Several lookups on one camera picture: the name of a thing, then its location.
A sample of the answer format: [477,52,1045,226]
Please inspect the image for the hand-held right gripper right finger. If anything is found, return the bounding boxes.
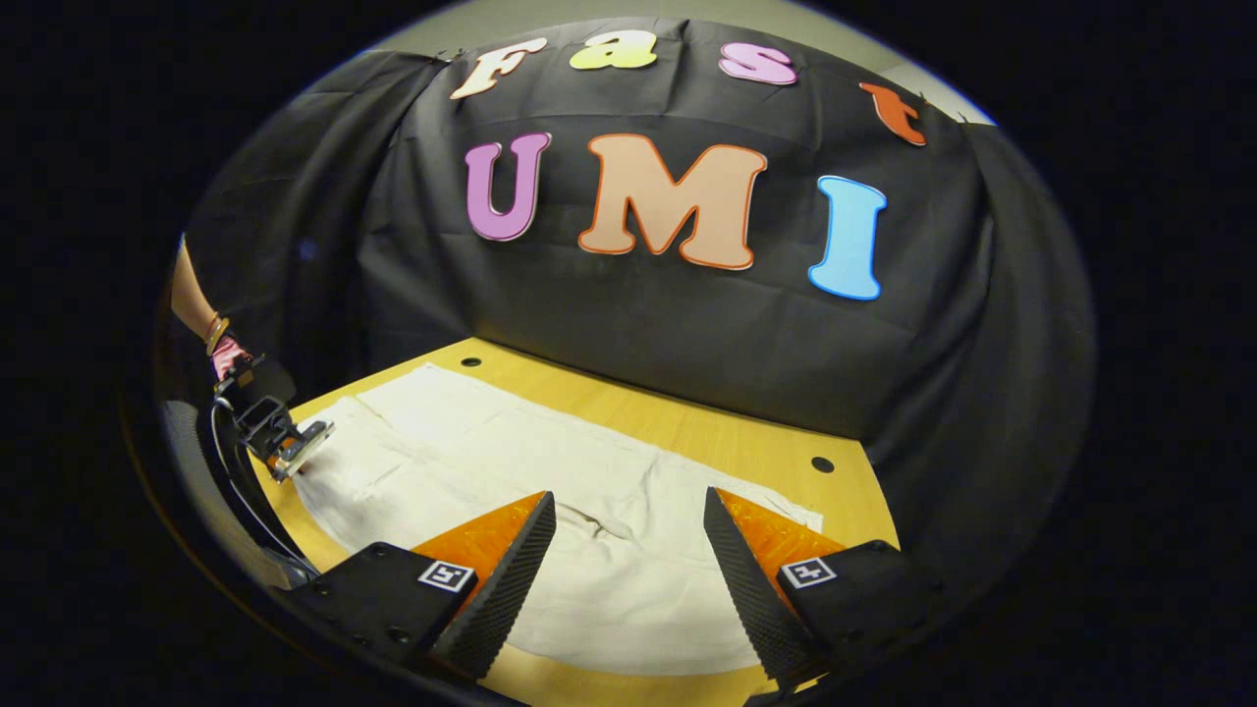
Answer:
[702,486,954,700]

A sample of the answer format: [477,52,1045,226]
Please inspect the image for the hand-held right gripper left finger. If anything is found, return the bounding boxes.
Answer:
[291,491,558,681]

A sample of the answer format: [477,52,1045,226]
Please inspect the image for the cream white jeans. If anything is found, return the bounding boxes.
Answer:
[293,363,826,679]

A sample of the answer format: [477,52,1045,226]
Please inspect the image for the black backdrop cloth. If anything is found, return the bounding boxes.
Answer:
[157,15,1096,610]

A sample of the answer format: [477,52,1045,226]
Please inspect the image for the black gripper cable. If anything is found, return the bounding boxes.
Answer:
[196,393,321,580]

